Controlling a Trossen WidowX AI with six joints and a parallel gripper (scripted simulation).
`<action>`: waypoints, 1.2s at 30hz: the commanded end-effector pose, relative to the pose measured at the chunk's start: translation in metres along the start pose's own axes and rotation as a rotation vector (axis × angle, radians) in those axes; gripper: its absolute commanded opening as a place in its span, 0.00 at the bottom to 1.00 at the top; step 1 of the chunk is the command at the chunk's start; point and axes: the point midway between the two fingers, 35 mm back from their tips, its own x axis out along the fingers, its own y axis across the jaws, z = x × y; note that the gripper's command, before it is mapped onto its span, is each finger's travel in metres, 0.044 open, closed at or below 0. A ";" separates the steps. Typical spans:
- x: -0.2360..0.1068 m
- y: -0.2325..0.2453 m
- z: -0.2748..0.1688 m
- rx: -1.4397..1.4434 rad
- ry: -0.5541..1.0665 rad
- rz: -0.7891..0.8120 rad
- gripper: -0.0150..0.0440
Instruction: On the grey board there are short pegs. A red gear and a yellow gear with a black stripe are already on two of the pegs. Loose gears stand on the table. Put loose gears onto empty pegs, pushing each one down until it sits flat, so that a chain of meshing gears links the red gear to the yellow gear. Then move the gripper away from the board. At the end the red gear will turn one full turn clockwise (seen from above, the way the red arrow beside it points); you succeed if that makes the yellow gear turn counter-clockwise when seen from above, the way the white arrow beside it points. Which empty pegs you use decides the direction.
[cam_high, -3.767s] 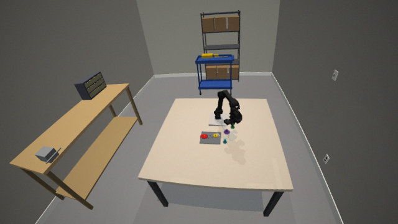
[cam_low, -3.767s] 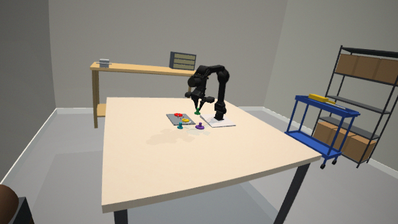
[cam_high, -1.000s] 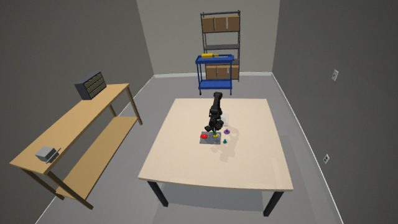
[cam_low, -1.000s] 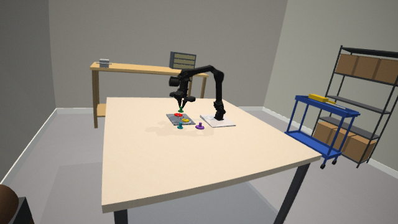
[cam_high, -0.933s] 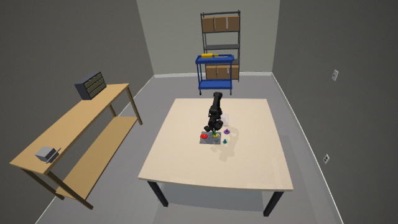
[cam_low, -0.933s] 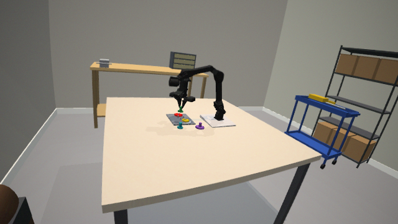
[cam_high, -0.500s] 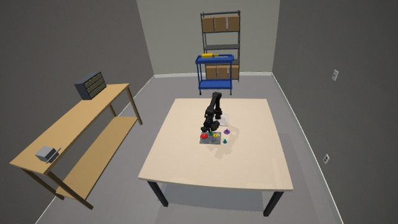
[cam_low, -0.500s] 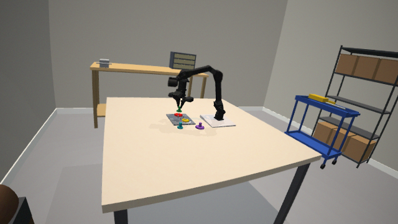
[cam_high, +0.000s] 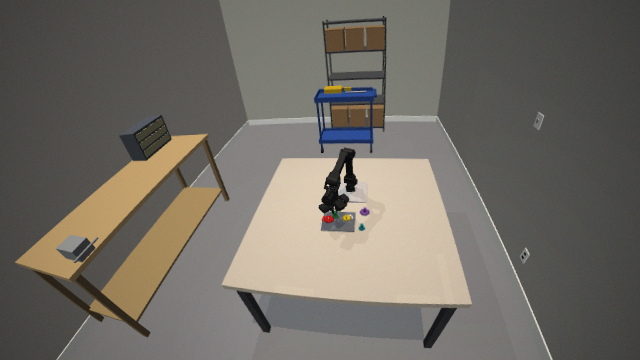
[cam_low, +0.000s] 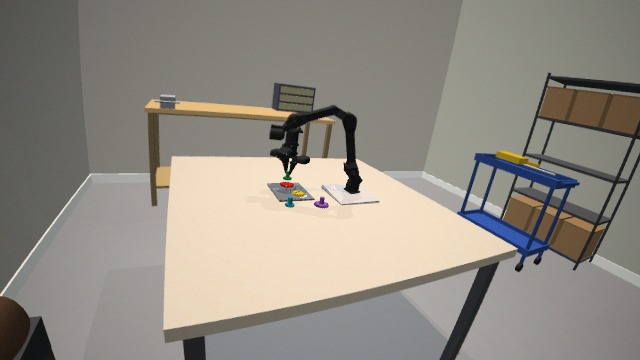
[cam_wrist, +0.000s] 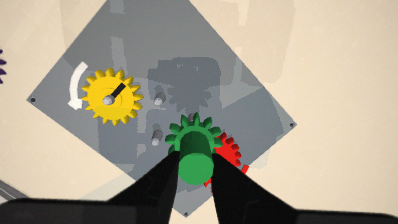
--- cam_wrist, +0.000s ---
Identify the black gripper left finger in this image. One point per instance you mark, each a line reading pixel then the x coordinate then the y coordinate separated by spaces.
pixel 149 200

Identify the red curved arrow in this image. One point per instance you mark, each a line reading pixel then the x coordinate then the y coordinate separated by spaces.
pixel 245 168

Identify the red gear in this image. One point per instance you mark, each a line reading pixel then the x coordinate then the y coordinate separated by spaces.
pixel 229 151

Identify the white curved arrow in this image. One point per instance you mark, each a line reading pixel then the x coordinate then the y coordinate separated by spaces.
pixel 75 102

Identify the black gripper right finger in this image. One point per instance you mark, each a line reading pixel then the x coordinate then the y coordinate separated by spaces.
pixel 240 200

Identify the yellow gear with black stripe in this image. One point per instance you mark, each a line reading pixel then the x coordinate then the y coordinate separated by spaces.
pixel 120 88

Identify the purple gear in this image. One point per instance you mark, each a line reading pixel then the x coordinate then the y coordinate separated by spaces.
pixel 2 62

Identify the green gear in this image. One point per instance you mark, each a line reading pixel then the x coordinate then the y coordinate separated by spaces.
pixel 195 141

